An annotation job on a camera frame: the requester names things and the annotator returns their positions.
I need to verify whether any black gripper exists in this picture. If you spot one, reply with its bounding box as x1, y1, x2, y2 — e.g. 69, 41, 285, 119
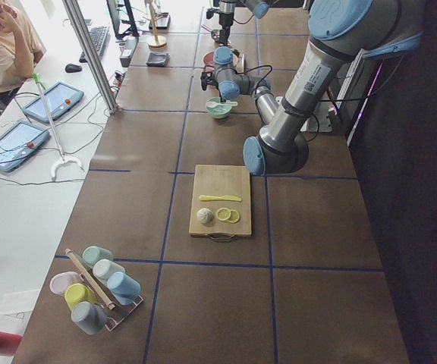
206, 7, 234, 46
200, 71, 217, 90

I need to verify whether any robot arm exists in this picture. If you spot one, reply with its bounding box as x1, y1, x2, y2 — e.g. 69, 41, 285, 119
200, 0, 426, 175
206, 0, 272, 46

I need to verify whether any mint green bowl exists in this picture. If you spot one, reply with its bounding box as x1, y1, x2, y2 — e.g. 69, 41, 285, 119
206, 96, 233, 119

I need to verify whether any red plate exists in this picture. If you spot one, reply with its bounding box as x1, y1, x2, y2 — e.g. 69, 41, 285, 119
203, 52, 238, 67

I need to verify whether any dark grey square dish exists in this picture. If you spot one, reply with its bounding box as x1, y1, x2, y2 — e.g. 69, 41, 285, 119
146, 52, 170, 67

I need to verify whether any wooden stand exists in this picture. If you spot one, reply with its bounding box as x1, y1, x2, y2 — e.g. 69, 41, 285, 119
146, 0, 167, 49

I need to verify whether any bamboo cutting board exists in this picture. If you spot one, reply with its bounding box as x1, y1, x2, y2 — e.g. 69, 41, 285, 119
189, 165, 252, 241

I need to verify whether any black keyboard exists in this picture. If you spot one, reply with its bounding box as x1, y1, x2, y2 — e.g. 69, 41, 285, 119
88, 26, 110, 58

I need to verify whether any yellow plastic knife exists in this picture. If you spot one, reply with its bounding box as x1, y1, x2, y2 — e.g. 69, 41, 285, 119
199, 195, 242, 202

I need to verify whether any black computer mouse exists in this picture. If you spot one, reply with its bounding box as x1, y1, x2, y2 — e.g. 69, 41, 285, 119
64, 64, 82, 74

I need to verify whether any white steamed bun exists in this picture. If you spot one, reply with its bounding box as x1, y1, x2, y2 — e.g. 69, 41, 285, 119
196, 208, 214, 224

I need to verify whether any far blue teach pendant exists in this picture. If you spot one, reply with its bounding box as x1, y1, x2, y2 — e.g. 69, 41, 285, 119
22, 82, 84, 124

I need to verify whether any blue teach pendant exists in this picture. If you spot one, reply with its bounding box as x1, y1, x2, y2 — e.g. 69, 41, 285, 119
0, 121, 50, 172
22, 82, 84, 124

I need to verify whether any white reacher grabber stick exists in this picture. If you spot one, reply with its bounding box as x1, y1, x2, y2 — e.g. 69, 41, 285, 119
32, 73, 83, 182

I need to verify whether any near blue teach pendant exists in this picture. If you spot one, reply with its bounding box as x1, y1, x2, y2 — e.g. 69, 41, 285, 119
0, 121, 50, 172

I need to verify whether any person in beige shirt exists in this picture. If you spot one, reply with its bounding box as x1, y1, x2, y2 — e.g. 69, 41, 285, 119
0, 1, 44, 105

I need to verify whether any mint green cup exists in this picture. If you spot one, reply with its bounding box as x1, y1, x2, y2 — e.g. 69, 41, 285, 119
82, 246, 114, 268

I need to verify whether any white cup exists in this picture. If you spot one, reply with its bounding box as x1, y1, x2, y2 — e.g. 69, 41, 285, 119
93, 259, 125, 282

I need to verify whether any light blue cup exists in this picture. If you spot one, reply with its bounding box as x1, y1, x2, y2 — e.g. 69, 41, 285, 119
107, 271, 141, 305

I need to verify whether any yellow cup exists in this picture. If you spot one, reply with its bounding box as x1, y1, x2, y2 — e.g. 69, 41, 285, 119
64, 283, 96, 310

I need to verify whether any pink cup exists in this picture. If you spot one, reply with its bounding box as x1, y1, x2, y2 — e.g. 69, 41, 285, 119
49, 271, 82, 296

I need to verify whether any grey cup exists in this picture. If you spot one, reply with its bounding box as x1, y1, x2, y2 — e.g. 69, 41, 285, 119
71, 301, 107, 335

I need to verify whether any aluminium frame post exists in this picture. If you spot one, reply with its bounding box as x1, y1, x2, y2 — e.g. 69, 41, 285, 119
63, 0, 118, 115

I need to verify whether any white wire cup rack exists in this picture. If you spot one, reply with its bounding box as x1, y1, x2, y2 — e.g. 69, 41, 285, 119
105, 295, 144, 331

